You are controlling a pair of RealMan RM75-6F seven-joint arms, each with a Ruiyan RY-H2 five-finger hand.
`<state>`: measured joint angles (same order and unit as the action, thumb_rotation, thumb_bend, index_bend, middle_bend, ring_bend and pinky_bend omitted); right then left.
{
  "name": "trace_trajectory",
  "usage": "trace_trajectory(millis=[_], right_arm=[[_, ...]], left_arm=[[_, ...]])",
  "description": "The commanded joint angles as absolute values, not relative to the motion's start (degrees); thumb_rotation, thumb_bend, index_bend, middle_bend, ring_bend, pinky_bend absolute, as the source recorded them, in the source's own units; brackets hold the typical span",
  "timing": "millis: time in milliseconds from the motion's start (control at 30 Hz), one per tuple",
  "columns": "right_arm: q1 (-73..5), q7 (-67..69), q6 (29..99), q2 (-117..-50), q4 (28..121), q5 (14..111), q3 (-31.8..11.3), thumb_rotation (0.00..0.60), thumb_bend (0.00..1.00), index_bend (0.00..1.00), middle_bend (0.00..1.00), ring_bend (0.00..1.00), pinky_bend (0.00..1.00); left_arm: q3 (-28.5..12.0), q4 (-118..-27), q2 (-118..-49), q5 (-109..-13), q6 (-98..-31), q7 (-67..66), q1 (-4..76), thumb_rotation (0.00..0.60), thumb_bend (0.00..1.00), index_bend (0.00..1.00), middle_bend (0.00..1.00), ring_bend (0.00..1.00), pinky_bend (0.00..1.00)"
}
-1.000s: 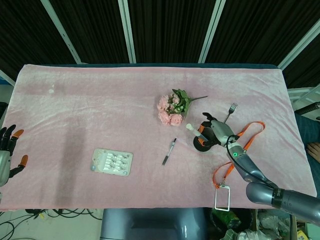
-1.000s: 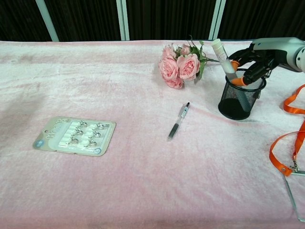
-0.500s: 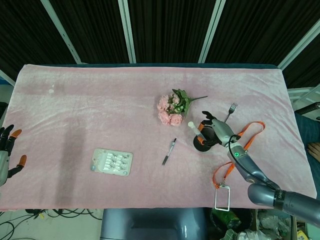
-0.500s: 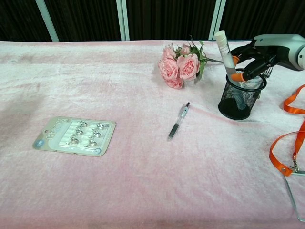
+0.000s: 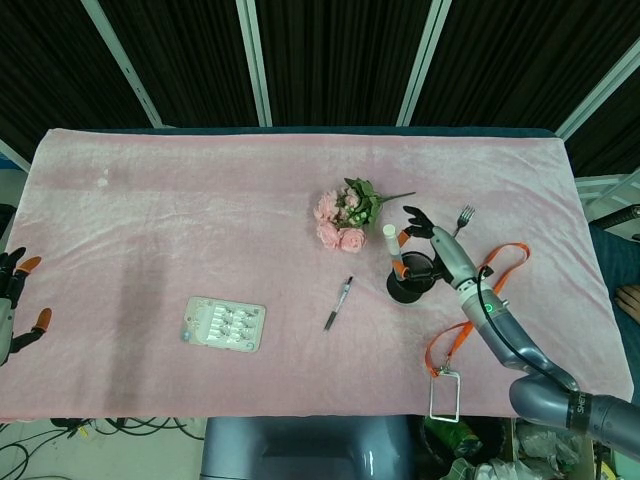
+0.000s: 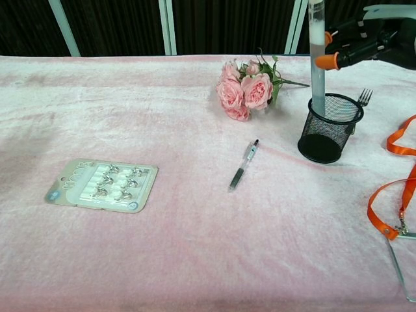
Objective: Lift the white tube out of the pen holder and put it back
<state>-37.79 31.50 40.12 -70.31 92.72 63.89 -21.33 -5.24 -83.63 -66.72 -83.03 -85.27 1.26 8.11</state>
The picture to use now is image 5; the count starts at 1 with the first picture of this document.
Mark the white crumpled plastic bag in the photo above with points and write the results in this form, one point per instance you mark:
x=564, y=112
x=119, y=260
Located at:
x=500, y=470

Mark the grey robot torso base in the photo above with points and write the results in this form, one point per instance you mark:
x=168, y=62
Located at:
x=300, y=450

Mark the black pleated curtain panel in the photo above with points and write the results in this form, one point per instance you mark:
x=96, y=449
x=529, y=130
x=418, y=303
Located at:
x=190, y=60
x=45, y=70
x=340, y=60
x=610, y=140
x=510, y=60

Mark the clear black gel pen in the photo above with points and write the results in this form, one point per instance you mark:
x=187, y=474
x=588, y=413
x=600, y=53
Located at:
x=339, y=305

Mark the metal hooks blister pack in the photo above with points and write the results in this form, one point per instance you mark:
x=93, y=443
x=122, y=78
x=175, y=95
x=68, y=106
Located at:
x=222, y=325

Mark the cardboard box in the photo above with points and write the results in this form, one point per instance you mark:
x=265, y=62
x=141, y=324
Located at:
x=545, y=450

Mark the dark metal fork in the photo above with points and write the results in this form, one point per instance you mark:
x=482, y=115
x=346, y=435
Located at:
x=465, y=217

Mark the pink artificial rose bouquet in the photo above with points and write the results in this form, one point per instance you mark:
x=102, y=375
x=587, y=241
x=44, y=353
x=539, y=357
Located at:
x=345, y=220

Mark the white tube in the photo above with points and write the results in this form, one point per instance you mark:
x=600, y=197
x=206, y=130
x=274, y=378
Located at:
x=392, y=247

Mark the pink plush table cloth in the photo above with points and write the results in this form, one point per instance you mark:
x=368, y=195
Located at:
x=200, y=210

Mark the clear badge holder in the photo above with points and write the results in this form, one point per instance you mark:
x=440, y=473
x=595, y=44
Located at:
x=432, y=395

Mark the aluminium frame post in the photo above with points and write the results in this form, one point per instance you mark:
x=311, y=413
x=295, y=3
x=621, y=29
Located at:
x=597, y=85
x=255, y=65
x=14, y=154
x=125, y=65
x=424, y=65

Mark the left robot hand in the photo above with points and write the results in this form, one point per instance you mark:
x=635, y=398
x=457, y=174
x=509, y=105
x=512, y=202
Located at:
x=6, y=320

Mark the black metal mesh pen holder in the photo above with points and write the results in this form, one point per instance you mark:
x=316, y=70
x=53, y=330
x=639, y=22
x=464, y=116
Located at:
x=407, y=292

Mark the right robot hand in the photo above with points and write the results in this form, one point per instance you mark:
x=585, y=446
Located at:
x=452, y=255

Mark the green plastic bag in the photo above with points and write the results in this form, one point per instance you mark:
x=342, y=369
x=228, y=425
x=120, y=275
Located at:
x=452, y=435

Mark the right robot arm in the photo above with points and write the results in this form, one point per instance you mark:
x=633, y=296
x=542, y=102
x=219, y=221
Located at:
x=520, y=345

